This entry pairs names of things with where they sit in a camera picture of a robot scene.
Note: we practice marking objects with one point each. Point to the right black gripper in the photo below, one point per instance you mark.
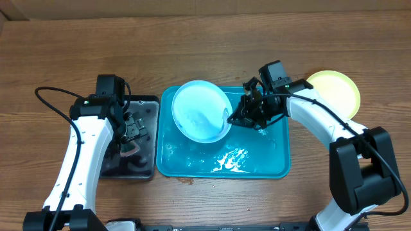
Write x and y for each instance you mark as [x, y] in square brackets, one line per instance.
[250, 107]

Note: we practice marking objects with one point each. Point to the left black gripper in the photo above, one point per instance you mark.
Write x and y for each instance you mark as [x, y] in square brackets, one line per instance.
[136, 126]

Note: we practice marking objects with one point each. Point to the pink green sponge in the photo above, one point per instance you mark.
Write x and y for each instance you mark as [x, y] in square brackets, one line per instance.
[129, 149]

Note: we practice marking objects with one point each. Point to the light blue plate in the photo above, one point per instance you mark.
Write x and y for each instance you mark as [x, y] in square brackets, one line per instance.
[200, 110]

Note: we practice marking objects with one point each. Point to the yellow plate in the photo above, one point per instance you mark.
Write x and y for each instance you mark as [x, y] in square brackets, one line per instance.
[338, 90]

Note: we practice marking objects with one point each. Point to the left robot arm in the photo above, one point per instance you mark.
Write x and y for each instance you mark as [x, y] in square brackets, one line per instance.
[96, 122]

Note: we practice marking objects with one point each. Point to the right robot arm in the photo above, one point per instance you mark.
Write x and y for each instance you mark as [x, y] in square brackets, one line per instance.
[363, 173]

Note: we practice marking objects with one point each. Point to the teal plastic tray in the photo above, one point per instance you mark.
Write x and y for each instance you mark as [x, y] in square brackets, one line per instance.
[243, 153]

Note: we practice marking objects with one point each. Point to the black water tray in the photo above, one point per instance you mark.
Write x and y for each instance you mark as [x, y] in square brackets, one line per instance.
[141, 164]

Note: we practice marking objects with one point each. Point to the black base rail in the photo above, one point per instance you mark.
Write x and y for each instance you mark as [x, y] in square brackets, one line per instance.
[224, 227]

